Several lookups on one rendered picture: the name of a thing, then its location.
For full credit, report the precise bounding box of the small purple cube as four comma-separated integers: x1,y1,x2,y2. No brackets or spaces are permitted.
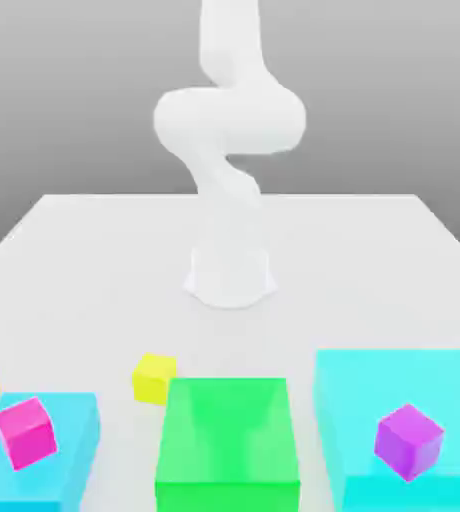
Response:
373,402,446,484

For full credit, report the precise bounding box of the small pink cube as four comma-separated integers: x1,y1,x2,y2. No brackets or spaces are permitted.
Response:
0,396,59,472

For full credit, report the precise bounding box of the large green box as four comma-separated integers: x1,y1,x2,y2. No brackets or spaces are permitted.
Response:
154,376,302,512

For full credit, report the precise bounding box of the large cyan box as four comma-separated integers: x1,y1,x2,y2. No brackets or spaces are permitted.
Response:
313,348,460,512

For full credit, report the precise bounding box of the large light blue box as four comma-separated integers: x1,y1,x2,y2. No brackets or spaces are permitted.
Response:
0,391,102,512

